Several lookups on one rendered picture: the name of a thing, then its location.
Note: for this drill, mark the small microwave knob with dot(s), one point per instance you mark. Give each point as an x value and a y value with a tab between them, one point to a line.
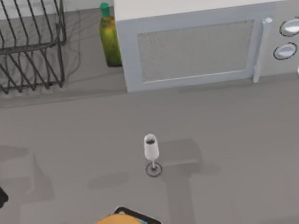
284	51

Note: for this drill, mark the green bottle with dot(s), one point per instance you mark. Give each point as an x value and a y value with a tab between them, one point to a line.
110	40

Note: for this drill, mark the white champagne glass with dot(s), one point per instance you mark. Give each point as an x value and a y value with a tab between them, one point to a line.
151	150

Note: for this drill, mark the black kitchen scale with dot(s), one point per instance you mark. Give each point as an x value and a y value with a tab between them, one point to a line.
149	221

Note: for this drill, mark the large microwave knob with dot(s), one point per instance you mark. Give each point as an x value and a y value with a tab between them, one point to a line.
291	26

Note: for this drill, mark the pale microwave oven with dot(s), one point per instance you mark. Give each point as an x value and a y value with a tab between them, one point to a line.
194	8

